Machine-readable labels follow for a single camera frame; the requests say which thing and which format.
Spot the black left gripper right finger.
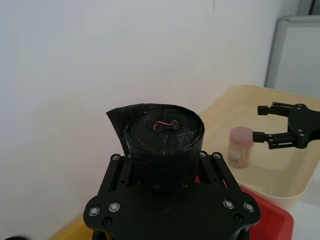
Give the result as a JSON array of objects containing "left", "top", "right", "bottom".
[{"left": 194, "top": 151, "right": 243, "bottom": 195}]

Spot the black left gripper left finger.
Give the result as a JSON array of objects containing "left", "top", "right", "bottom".
[{"left": 97, "top": 153, "right": 135, "bottom": 199}]

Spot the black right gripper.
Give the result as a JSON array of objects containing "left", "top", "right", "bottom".
[{"left": 252, "top": 101, "right": 320, "bottom": 151}]

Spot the black plastic bag roll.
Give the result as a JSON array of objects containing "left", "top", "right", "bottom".
[{"left": 106, "top": 102, "right": 206, "bottom": 186}]

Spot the small jar with pink lid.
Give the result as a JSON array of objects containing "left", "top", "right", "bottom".
[{"left": 228, "top": 126, "right": 255, "bottom": 169}]

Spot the cream plastic tray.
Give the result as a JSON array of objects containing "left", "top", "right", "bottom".
[{"left": 199, "top": 84, "right": 320, "bottom": 212}]

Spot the grey framed partition panel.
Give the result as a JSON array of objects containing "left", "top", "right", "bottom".
[{"left": 264, "top": 15, "right": 320, "bottom": 100}]

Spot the red plastic tray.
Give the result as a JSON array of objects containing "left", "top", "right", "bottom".
[{"left": 194, "top": 174, "right": 295, "bottom": 240}]

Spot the yellow plastic tray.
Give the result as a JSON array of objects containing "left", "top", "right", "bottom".
[{"left": 48, "top": 215, "right": 96, "bottom": 240}]

